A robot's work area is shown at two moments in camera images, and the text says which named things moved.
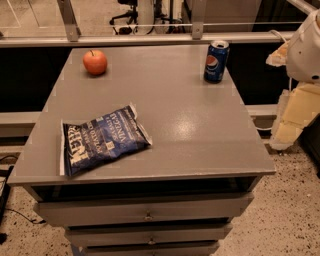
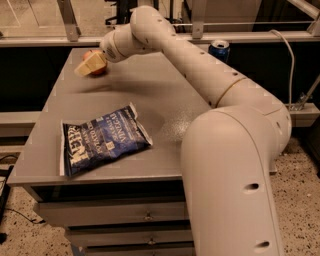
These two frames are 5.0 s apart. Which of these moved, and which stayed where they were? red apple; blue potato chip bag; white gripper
Moved: white gripper
Stayed: red apple; blue potato chip bag
